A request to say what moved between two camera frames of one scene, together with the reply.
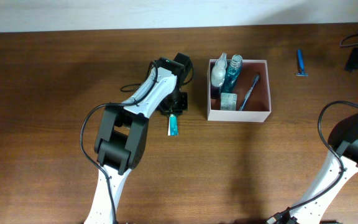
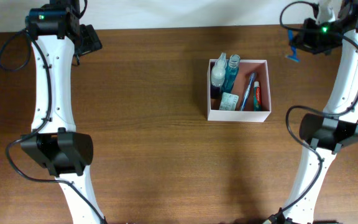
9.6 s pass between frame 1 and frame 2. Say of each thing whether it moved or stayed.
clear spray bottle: stayed
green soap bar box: stayed
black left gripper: moved
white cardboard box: stayed
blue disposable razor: moved
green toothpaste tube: moved
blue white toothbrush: moved
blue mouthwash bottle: stayed
